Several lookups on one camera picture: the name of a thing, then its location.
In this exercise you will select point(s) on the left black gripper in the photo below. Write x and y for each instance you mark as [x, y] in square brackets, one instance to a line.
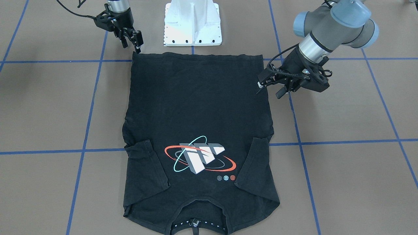
[293, 63]

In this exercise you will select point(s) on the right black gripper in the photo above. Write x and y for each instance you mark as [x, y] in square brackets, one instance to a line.
[124, 20]

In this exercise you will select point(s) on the black graphic t-shirt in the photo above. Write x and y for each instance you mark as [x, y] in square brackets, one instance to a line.
[197, 132]

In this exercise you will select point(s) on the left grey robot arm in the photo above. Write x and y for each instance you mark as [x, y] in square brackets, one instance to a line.
[334, 23]

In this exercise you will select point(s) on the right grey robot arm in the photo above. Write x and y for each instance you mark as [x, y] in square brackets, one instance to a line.
[117, 6]

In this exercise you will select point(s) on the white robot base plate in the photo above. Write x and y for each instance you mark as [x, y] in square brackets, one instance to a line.
[192, 23]

